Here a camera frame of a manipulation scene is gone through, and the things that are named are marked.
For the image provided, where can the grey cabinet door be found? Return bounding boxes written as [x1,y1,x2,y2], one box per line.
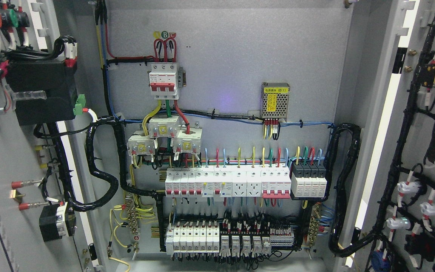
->
[0,0,111,272]
[328,0,435,272]

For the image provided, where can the white current transformers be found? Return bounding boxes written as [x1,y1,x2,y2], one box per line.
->
[126,115,202,157]

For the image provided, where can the white socket breaker row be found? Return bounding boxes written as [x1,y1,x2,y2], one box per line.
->
[231,167,262,197]

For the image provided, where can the metal mesh power supply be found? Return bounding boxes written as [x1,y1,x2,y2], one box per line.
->
[261,82,290,119]

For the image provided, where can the red main circuit breaker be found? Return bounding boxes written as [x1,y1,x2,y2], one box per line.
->
[148,62,180,100]

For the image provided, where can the black surge protector block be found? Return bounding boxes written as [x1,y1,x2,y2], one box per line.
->
[291,164,329,202]

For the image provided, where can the white lower breaker row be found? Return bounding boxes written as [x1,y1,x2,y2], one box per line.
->
[165,220,221,257]

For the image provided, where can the brass ground terminal bar left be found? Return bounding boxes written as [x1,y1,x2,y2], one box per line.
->
[124,194,140,254]

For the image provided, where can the brass ground terminal bar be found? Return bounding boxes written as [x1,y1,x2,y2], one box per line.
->
[124,194,140,254]
[307,202,321,249]

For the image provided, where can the brass ground terminal bar right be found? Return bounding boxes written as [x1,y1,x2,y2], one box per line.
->
[307,202,321,249]

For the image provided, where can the black digital power meter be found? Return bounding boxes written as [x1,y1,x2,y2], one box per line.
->
[6,60,77,126]

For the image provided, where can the red handle circuit breaker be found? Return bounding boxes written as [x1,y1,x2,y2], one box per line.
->
[261,167,291,199]

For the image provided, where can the black left cable loom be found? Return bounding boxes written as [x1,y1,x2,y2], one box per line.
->
[34,115,165,252]

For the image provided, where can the black cable loom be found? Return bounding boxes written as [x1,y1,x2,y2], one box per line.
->
[34,115,165,252]
[323,123,376,258]

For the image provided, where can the black right cable loom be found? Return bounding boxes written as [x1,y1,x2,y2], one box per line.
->
[323,123,376,258]

